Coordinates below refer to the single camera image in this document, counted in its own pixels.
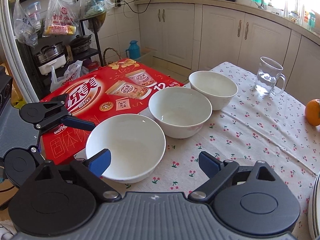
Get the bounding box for teal thermos jug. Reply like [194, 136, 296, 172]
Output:
[125, 40, 140, 60]

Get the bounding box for black storage shelf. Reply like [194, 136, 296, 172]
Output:
[17, 0, 103, 102]

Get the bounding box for white kitchen cabinets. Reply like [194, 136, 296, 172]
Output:
[137, 0, 319, 103]

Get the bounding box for glass water mug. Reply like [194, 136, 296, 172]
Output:
[254, 56, 286, 96]

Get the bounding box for white fruit plate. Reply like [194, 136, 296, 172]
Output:
[308, 173, 320, 239]

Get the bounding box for plastic bag with snacks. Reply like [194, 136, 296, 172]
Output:
[42, 0, 76, 37]

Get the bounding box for red drink carton box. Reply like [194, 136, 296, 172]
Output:
[42, 59, 182, 164]

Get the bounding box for cherry print tablecloth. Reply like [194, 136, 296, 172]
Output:
[109, 62, 319, 239]

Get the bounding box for wicker basket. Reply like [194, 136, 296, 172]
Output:
[103, 47, 123, 66]

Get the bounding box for white bowl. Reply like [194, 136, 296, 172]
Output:
[188, 70, 238, 111]
[149, 87, 213, 139]
[85, 114, 167, 184]

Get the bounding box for orange with leaf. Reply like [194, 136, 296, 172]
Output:
[305, 99, 320, 126]

